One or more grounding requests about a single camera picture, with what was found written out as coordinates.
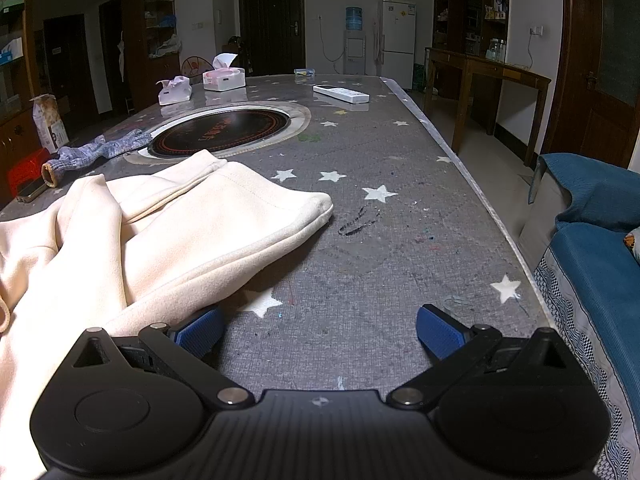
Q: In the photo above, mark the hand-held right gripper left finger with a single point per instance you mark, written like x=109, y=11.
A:
x=202, y=332

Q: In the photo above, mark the blue sofa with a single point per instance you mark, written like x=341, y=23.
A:
x=590, y=270

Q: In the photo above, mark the white water dispenser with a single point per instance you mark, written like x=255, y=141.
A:
x=355, y=52

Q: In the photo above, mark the glass jars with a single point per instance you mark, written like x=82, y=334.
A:
x=495, y=50

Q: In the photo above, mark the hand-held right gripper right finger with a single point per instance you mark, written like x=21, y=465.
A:
x=440, y=332

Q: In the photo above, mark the white refrigerator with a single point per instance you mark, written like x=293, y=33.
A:
x=397, y=35

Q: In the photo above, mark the white remote control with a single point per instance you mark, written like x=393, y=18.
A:
x=341, y=94

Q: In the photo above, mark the tall wooden shelf cabinet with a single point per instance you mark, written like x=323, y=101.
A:
x=470, y=5

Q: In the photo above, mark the narrow wooden shelf cabinet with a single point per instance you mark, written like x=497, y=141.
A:
x=160, y=20

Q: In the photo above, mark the round black induction cooktop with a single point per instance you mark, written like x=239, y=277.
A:
x=220, y=132

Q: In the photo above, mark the wooden door with glass panel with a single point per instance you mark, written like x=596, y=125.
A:
x=600, y=60

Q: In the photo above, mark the cream fleece garment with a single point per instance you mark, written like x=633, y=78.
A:
x=150, y=240

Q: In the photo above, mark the blue water bottle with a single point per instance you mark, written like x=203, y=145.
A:
x=354, y=18

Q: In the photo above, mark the floor fan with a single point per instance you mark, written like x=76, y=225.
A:
x=195, y=66

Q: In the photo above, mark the dark wooden desk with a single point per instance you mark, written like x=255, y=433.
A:
x=480, y=75

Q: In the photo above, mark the pink white tissue box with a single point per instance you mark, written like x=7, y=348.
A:
x=223, y=79

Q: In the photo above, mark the wooden cabinet with cupboard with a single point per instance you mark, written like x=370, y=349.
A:
x=12, y=35

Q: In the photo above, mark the white paper bag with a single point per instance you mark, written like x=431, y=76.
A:
x=47, y=122

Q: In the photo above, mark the grey star print tablecloth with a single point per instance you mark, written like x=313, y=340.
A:
x=375, y=240

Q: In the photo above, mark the smartphone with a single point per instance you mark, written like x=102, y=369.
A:
x=27, y=191

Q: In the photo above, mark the red plastic stool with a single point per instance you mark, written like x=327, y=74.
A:
x=25, y=167

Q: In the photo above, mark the small blue white box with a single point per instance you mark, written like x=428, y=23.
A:
x=304, y=72

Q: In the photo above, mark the small white tissue pack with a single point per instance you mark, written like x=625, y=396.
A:
x=175, y=91

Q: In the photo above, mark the dark entrance door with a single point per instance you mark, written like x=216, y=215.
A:
x=272, y=22

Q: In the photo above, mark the butterfly print cloth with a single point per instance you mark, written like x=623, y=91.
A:
x=634, y=245

